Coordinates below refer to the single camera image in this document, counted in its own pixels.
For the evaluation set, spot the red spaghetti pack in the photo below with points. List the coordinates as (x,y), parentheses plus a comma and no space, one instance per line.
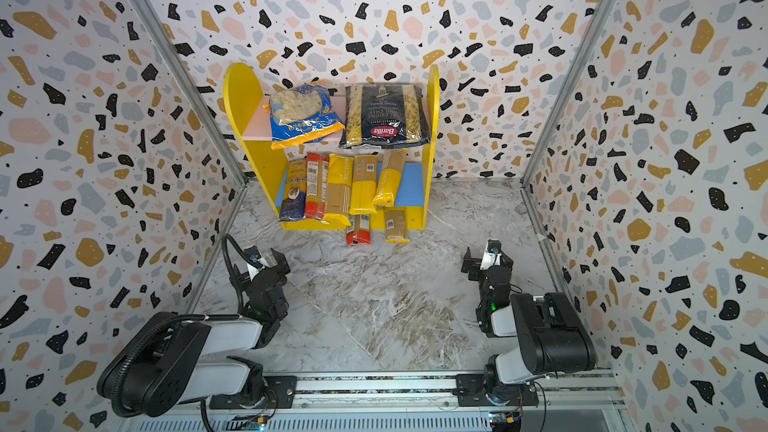
(316,182)
(359,231)

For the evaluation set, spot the yellow spaghetti pack bottom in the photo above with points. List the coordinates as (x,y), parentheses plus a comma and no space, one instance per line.
(393,164)

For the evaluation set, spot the yellow shelf pink blue boards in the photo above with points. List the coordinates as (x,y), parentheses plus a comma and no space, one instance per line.
(245,102)

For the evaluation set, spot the blue orange orecchiette bag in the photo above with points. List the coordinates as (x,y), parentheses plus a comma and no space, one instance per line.
(300,115)

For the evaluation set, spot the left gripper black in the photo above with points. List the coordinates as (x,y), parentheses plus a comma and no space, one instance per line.
(278,268)

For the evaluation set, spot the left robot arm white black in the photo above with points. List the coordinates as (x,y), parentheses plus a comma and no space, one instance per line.
(186,358)

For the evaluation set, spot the dark penne pasta bag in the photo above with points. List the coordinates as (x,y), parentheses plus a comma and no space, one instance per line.
(384,116)

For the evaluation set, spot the blue yellow pasta bag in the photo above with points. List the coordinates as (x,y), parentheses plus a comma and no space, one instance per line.
(292,207)

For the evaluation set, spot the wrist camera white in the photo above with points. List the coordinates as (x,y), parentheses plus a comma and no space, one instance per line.
(255,262)
(492,255)

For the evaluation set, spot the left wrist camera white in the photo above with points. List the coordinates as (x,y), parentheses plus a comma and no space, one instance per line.
(255,262)

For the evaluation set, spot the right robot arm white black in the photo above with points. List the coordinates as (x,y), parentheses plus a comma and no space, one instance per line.
(548,335)

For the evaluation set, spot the yellow spaghetti pack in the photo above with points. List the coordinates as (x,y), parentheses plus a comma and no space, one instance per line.
(393,164)
(364,185)
(396,230)
(339,184)

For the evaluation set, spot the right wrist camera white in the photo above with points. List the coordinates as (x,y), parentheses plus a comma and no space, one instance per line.
(492,255)

